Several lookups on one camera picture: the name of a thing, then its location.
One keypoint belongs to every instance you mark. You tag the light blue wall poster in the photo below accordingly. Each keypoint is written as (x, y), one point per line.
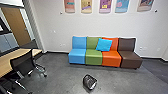
(122, 5)

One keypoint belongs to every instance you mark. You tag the wooden door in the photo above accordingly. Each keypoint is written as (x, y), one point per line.
(16, 26)

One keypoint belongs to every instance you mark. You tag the orange sofa seat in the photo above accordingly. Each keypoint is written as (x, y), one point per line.
(111, 58)

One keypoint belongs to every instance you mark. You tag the blue sofa seat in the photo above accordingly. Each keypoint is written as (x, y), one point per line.
(78, 51)

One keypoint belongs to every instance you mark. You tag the white wall outlet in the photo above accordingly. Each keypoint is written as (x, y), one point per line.
(142, 48)
(62, 44)

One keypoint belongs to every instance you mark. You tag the blue square cushion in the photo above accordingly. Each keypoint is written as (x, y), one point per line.
(104, 45)

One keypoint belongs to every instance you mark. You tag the grey and orange wall poster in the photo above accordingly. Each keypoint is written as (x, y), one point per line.
(145, 5)

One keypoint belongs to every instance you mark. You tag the pink and teal wall poster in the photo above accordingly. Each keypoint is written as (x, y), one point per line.
(69, 5)

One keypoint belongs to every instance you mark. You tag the black office chair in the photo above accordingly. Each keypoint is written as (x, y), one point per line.
(23, 65)

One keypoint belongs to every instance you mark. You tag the wooden desk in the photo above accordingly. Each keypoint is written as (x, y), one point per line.
(10, 58)

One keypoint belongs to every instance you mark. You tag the green sofa seat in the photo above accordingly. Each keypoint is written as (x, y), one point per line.
(93, 55)

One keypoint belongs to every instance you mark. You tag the brown sofa seat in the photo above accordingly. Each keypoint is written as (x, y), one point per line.
(130, 56)

